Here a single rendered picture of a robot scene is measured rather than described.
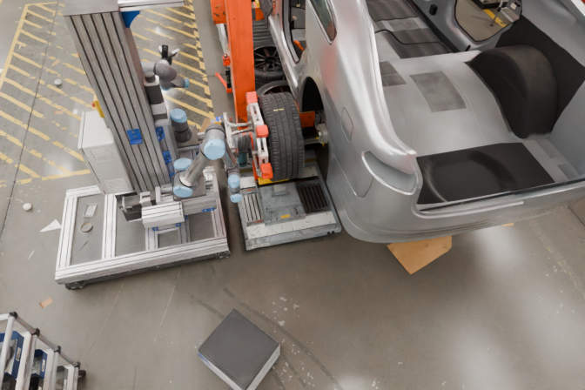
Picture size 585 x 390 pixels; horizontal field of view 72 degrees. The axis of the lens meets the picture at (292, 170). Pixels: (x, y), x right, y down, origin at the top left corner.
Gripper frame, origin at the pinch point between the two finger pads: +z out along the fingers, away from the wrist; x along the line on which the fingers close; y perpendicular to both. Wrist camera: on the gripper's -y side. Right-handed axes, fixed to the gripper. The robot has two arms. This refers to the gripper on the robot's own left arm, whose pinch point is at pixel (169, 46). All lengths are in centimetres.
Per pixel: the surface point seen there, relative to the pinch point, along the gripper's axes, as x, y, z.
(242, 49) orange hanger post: 57, -23, -24
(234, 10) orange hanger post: 50, -51, -25
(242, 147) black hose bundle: 65, 15, -85
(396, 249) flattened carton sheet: 204, 96, -105
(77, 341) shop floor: -36, 130, -183
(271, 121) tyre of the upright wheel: 82, -2, -74
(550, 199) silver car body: 247, -26, -138
